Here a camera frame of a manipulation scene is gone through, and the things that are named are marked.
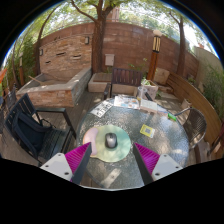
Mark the thin leaning tree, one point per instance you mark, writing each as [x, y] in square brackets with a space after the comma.
[38, 56]

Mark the grey and black computer mouse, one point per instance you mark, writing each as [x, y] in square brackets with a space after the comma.
[111, 140]

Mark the clear plastic cup with straw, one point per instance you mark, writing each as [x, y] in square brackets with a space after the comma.
[142, 93]

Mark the green marker tube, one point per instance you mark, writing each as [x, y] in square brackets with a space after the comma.
[172, 117]

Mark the white printed plate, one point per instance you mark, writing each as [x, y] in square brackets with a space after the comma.
[101, 109]

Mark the yellow square card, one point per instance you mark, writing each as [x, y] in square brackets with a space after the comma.
[147, 131]

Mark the dark wooden chair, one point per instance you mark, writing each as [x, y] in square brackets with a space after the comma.
[126, 77]

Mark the wooden garden lamp post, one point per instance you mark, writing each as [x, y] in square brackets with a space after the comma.
[154, 56]

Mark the colourful open magazine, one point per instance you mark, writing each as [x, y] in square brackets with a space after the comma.
[126, 102]

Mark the stone raised planter bed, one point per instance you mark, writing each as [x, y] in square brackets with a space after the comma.
[50, 93]

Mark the pale wall mailbox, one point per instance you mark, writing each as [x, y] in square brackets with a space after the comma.
[109, 59]

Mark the flat pale packet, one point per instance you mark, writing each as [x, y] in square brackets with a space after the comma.
[162, 110]

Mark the black slatted chair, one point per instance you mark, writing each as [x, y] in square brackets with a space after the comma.
[30, 133]

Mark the low stone plinth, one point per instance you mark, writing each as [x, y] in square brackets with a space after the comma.
[98, 85]

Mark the pale stone block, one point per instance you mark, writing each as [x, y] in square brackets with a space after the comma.
[161, 76]

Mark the curved wooden bench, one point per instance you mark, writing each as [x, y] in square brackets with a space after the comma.
[193, 96]

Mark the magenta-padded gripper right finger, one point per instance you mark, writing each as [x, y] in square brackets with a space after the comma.
[146, 159]

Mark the wall lamp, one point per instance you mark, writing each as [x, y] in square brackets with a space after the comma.
[41, 52]
[87, 40]

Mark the white planter box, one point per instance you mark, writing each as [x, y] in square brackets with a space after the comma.
[152, 90]

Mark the thick forked tree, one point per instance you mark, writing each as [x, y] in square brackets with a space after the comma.
[98, 43]

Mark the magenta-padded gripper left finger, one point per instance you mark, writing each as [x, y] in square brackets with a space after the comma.
[78, 158]

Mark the slim straight tree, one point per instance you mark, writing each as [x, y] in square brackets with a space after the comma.
[181, 50]

